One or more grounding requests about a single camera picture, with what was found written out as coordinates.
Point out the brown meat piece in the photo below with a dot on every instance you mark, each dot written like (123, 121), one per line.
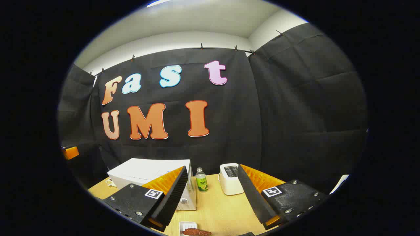
(197, 232)

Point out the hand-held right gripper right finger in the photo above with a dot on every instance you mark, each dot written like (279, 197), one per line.
(252, 196)

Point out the white microwave oven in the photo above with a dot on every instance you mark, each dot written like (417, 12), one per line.
(147, 170)

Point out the white toaster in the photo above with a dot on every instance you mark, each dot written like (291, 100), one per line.
(228, 183)

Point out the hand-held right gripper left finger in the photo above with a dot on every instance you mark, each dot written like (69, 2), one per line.
(175, 196)

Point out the green label drink bottle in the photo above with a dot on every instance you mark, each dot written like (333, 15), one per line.
(201, 182)

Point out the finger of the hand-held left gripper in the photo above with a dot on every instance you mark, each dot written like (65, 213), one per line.
(70, 153)

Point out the small white plate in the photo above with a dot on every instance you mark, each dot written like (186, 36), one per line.
(187, 225)

